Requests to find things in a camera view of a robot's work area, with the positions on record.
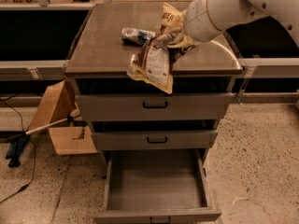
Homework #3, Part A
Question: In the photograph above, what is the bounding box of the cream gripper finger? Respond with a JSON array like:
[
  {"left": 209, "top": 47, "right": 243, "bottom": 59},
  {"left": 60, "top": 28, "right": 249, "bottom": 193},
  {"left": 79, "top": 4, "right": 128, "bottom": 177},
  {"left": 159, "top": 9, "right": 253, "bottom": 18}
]
[
  {"left": 162, "top": 12, "right": 185, "bottom": 34},
  {"left": 167, "top": 34, "right": 200, "bottom": 48}
]

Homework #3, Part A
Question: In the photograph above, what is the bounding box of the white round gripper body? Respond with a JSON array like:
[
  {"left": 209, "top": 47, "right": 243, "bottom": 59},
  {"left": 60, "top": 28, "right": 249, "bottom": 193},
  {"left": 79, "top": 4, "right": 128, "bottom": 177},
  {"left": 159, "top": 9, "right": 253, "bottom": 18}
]
[{"left": 184, "top": 0, "right": 221, "bottom": 42}]

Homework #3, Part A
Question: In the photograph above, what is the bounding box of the brown chip bag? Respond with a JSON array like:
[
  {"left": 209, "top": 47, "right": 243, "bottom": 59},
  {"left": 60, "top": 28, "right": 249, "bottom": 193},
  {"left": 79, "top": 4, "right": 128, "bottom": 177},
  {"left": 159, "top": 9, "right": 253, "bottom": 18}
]
[{"left": 127, "top": 3, "right": 195, "bottom": 94}]

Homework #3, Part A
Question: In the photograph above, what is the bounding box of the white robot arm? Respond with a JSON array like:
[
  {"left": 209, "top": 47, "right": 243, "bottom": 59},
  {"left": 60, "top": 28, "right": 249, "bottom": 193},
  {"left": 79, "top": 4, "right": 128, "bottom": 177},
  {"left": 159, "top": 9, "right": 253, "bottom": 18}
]
[{"left": 160, "top": 0, "right": 299, "bottom": 48}]

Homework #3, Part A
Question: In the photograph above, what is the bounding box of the blue crumpled snack bag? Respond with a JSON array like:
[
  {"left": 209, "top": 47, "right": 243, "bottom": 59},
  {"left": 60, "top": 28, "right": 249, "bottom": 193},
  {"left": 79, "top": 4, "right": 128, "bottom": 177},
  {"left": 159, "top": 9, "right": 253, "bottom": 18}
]
[{"left": 121, "top": 28, "right": 156, "bottom": 45}]

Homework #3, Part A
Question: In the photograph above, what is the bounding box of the top grey drawer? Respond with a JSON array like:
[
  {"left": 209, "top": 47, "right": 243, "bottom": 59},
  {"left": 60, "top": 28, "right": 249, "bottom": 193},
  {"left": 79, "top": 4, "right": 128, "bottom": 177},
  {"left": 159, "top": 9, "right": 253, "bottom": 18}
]
[{"left": 76, "top": 93, "right": 235, "bottom": 121}]

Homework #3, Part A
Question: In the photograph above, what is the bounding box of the grey drawer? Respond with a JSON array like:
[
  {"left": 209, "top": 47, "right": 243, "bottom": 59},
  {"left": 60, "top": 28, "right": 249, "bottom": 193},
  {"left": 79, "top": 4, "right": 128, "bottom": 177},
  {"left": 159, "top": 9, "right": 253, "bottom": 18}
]
[
  {"left": 94, "top": 149, "right": 221, "bottom": 224},
  {"left": 91, "top": 130, "right": 218, "bottom": 150},
  {"left": 76, "top": 93, "right": 235, "bottom": 121}
]

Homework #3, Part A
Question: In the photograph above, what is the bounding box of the grey drawer cabinet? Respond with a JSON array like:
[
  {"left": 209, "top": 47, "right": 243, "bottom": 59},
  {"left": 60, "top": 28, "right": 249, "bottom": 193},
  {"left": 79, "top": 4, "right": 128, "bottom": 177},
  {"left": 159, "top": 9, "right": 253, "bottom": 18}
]
[{"left": 64, "top": 1, "right": 244, "bottom": 166}]

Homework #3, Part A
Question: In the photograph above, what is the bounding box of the middle grey drawer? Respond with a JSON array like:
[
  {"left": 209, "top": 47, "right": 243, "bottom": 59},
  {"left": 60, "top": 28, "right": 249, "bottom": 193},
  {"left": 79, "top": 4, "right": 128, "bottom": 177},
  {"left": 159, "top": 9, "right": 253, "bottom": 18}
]
[{"left": 91, "top": 130, "right": 218, "bottom": 150}]

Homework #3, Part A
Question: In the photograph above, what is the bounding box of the bottom grey drawer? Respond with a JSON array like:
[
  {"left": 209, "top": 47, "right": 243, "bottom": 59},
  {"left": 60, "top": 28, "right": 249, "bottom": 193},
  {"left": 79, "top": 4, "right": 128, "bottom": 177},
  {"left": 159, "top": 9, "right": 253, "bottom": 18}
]
[{"left": 94, "top": 149, "right": 221, "bottom": 224}]

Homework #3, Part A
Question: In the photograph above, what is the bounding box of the cardboard box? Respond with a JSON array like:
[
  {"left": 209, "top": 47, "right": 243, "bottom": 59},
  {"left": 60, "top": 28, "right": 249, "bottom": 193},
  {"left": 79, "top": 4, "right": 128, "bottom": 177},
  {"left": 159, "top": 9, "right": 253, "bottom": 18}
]
[{"left": 28, "top": 80, "right": 96, "bottom": 155}]

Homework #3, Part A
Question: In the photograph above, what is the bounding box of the reacher grabber tool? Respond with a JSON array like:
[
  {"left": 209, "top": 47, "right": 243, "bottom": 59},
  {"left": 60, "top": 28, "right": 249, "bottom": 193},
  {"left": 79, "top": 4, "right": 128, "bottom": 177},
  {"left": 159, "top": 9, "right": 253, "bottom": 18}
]
[{"left": 6, "top": 109, "right": 80, "bottom": 168}]

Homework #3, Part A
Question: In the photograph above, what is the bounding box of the black cable on floor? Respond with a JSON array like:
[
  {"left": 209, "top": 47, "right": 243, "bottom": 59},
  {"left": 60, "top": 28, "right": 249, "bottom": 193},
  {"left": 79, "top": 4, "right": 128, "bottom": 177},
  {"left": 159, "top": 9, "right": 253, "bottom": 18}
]
[{"left": 0, "top": 93, "right": 36, "bottom": 204}]

